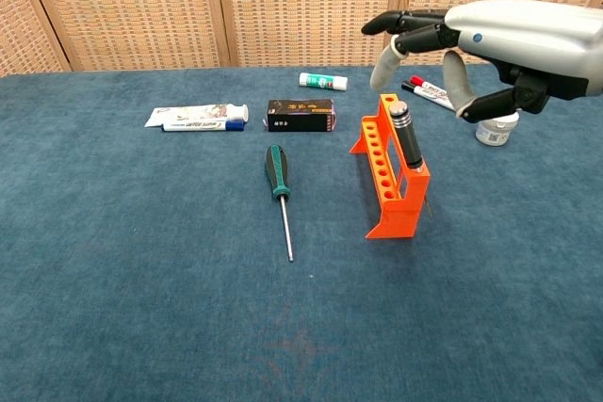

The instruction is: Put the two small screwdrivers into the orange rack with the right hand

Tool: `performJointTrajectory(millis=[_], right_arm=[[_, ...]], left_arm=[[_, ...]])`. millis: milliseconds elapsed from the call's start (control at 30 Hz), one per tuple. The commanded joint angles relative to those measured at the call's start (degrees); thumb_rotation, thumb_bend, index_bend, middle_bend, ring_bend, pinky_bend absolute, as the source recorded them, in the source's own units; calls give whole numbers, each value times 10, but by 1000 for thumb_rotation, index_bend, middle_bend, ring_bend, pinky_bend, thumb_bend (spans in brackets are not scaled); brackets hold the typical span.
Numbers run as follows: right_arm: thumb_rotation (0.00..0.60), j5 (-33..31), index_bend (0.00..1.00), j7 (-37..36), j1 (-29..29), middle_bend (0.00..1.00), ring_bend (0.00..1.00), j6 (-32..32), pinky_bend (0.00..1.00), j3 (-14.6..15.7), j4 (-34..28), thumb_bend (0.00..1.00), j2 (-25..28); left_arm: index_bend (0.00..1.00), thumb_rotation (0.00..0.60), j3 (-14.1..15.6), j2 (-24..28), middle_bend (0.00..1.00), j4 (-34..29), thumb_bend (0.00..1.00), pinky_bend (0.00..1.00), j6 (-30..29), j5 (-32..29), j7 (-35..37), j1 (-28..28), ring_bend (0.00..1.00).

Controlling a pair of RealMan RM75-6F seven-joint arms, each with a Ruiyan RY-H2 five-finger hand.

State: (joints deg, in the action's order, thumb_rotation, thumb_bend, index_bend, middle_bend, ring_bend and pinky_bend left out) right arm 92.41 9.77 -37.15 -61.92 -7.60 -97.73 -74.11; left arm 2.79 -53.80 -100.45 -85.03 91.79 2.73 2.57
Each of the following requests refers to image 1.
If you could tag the blue table cloth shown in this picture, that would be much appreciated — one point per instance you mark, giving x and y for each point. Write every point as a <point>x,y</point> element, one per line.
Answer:
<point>141,279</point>

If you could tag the white toothpaste tube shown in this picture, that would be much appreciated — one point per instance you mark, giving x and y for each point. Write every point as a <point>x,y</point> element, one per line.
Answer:
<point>198,113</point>

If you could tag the orange tube rack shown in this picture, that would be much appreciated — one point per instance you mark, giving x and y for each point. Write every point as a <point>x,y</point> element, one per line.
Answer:
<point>396,223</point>

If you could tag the black rectangular box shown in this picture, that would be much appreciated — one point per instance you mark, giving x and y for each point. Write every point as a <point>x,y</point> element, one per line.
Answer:
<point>297,116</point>

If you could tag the woven wooden folding screen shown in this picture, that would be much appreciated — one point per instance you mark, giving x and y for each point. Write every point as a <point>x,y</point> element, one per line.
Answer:
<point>306,6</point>

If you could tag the small white jar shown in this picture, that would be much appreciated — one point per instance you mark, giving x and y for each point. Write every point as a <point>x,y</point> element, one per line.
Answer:
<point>492,136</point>

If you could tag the long green black screwdriver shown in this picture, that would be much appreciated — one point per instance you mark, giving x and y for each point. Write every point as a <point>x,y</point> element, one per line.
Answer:
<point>277,169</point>

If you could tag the white marker with black cap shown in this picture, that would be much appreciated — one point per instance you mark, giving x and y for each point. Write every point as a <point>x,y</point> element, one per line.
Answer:
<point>409,87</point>

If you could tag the white marker with red cap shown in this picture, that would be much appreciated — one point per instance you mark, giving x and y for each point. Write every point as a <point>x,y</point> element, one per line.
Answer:
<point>418,80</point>

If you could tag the white green glue stick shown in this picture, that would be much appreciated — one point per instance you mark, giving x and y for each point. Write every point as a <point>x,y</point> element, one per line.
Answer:
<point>322,81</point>

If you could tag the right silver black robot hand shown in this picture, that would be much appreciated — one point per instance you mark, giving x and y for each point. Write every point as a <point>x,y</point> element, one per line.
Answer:
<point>518,30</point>

